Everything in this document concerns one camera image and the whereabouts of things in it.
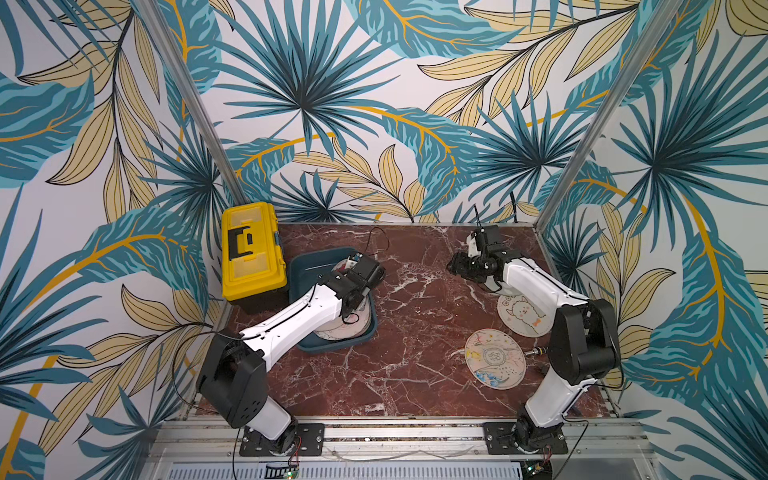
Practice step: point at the cream blue doodle coaster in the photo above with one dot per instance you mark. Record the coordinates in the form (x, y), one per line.
(495, 359)

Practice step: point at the silver aluminium left post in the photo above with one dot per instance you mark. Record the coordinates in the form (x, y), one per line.
(160, 32)

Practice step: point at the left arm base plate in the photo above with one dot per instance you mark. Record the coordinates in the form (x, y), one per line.
(302, 439)

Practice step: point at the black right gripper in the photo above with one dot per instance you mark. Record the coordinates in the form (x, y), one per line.
(466, 265)

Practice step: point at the yellow plastic toolbox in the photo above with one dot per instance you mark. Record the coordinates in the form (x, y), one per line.
(254, 272)

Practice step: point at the floral rose coaster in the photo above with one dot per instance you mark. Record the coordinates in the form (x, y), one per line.
(347, 267)

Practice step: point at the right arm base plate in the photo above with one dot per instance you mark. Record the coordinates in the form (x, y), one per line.
(522, 437)

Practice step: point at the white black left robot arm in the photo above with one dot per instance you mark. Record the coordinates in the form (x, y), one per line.
(234, 375)

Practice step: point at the aluminium front rail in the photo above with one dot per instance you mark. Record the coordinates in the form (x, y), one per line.
(208, 439)

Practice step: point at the yellow black screwdriver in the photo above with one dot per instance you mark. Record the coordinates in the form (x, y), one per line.
(536, 351)

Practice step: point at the teal plastic storage box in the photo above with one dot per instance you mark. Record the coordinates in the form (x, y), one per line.
(303, 273)

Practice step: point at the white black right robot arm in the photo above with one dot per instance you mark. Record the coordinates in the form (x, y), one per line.
(583, 345)

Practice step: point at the silver aluminium corner post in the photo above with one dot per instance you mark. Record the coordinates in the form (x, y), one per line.
(647, 40)

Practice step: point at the cream cat flower coaster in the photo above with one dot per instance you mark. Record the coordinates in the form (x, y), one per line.
(522, 317)

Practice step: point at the pink unicorn ring coaster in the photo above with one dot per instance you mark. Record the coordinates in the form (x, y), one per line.
(352, 326)

